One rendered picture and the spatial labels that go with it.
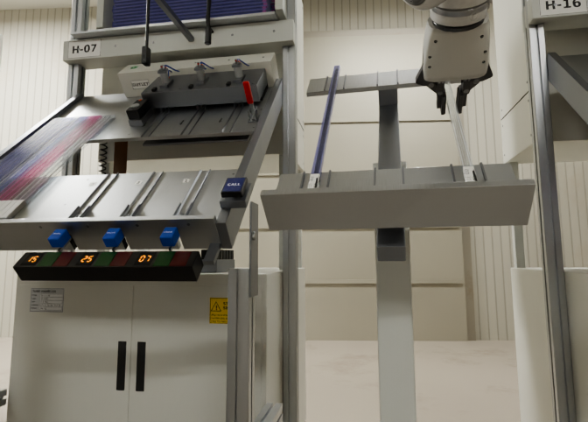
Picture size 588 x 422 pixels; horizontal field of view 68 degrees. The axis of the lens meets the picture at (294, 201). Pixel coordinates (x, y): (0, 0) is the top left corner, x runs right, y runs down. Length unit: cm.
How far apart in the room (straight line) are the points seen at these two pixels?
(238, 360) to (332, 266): 285
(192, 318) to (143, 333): 13
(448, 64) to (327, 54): 329
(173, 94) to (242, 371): 80
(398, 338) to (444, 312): 299
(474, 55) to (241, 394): 68
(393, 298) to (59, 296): 89
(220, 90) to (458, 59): 70
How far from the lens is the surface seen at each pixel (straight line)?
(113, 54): 161
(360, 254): 364
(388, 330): 80
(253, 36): 144
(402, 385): 82
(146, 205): 92
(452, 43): 76
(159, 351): 120
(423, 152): 383
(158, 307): 119
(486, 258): 392
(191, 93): 129
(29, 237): 101
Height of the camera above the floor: 66
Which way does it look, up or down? 7 degrees up
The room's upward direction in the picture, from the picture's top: straight up
